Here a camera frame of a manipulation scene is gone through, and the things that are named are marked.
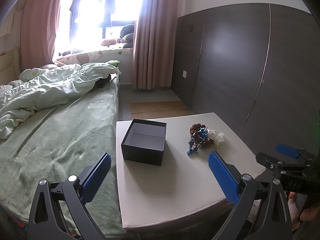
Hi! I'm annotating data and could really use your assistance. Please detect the white wall socket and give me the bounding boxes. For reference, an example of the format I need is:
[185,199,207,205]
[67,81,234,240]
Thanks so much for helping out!
[182,70,187,78]

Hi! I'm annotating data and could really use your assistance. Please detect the person's right hand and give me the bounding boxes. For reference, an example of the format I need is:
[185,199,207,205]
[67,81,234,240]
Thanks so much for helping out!
[287,192,319,231]

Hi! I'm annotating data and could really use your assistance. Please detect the floral window seat cushion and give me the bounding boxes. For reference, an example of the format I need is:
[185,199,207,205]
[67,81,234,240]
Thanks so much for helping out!
[56,47,133,65]

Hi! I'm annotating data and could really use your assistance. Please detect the green bed mattress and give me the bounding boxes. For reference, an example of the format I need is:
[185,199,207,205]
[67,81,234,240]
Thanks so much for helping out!
[1,79,118,239]

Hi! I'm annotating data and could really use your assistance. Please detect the flattened cardboard sheet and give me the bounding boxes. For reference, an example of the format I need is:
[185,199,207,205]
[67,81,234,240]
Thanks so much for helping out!
[130,100,193,119]

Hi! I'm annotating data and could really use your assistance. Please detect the pink left curtain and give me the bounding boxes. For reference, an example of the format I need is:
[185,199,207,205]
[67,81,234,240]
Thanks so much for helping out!
[20,0,60,70]

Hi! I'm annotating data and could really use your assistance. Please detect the dark pillows on sill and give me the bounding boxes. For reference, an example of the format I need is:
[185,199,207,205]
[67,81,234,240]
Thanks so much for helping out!
[120,24,135,48]

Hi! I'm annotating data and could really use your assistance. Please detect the black jewelry box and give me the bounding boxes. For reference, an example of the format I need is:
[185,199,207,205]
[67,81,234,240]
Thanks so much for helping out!
[121,119,167,166]

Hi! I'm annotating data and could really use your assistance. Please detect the dark grey wardrobe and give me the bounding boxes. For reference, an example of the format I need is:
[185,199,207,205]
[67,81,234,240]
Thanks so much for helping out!
[171,3,319,154]

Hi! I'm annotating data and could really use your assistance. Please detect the light green duvet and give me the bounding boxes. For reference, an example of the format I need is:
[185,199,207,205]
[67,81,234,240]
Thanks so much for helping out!
[1,60,121,140]

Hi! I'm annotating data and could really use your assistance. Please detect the brown rudraksha bead bracelet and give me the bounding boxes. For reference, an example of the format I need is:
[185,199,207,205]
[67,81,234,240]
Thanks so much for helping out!
[189,122,215,150]

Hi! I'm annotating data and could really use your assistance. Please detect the pink right curtain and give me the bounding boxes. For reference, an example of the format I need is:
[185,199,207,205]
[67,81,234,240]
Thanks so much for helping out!
[131,0,178,89]

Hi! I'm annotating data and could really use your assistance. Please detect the pink curtain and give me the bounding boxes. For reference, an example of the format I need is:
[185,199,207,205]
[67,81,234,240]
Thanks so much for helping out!
[20,0,60,70]
[131,0,178,89]

